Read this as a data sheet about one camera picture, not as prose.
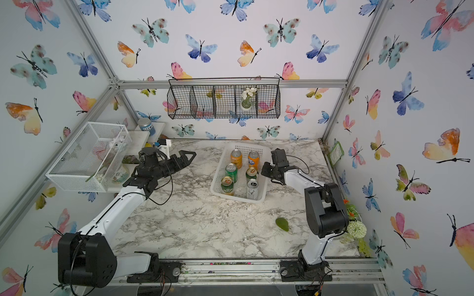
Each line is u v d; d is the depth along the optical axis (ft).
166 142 2.43
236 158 3.23
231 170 3.05
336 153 3.64
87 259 1.32
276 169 2.69
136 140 2.97
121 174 2.63
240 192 3.15
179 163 2.33
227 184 2.85
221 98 3.22
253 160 3.22
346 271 2.46
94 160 2.45
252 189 2.71
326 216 1.58
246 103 3.13
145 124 3.21
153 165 2.09
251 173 2.99
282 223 2.85
